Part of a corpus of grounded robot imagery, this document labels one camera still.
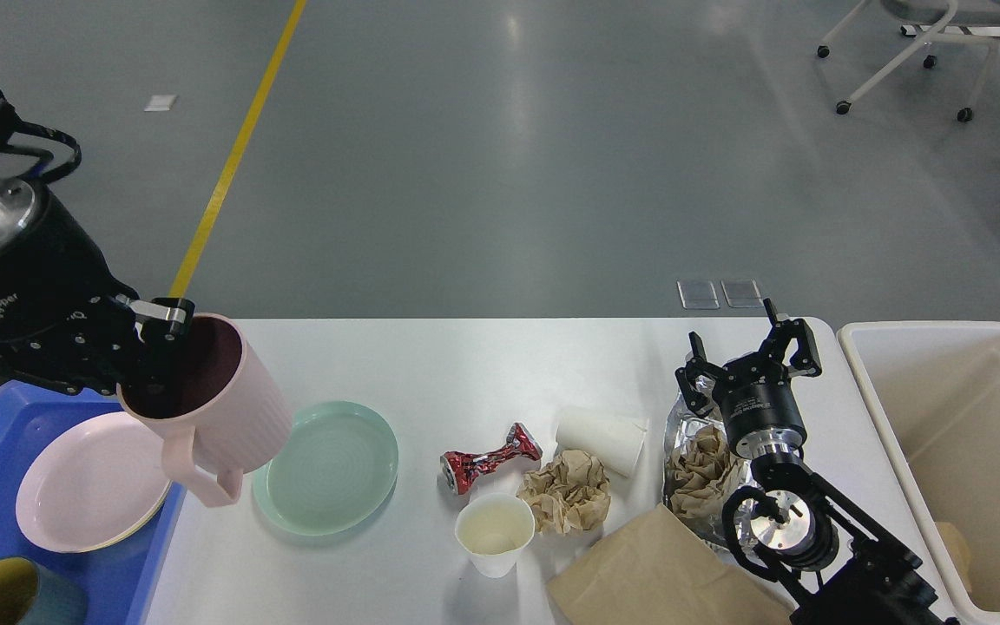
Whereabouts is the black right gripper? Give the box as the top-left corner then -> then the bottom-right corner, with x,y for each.
675,299 -> 823,459

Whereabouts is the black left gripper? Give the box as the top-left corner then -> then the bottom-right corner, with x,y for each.
0,178 -> 194,395

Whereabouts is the pink mug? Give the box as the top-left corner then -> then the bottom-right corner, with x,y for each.
116,313 -> 293,508

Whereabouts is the green plate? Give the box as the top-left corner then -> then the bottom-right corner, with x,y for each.
253,401 -> 399,537

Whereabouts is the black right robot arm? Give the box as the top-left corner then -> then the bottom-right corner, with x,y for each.
674,299 -> 940,624

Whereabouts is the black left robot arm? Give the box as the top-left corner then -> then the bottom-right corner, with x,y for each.
0,89 -> 194,396

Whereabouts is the floor outlet cover right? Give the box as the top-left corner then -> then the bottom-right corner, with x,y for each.
720,280 -> 765,309

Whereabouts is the floor outlet cover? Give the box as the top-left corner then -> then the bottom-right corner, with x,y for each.
677,280 -> 721,310
720,280 -> 765,309

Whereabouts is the floor outlet cover left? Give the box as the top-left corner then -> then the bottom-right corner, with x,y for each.
677,280 -> 721,310

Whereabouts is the silver foil bag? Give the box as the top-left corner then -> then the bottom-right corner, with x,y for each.
661,395 -> 753,551

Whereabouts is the crumpled brown paper in bag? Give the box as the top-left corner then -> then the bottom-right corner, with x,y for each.
666,424 -> 747,521

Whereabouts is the pink plate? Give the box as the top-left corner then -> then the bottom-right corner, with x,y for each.
15,411 -> 172,554

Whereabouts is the lying white paper cup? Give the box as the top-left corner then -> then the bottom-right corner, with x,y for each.
555,407 -> 647,477

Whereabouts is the blue plastic tray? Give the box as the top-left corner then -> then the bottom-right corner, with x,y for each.
0,381 -> 184,624

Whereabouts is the crumpled brown paper ball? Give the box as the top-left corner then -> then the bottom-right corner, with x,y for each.
516,450 -> 611,536

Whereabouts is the flat brown paper bag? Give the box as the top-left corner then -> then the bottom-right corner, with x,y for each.
547,505 -> 793,624

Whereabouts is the beige plastic bin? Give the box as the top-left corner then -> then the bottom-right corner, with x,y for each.
838,321 -> 1000,624

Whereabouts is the white floor tag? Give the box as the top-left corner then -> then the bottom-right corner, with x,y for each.
143,94 -> 178,112

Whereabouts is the upright white paper cup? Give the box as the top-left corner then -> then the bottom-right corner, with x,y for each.
455,493 -> 536,579

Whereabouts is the crushed red can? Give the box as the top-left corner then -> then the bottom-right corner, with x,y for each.
439,422 -> 543,496

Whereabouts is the white office chair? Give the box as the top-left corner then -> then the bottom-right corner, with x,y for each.
834,1 -> 1000,123

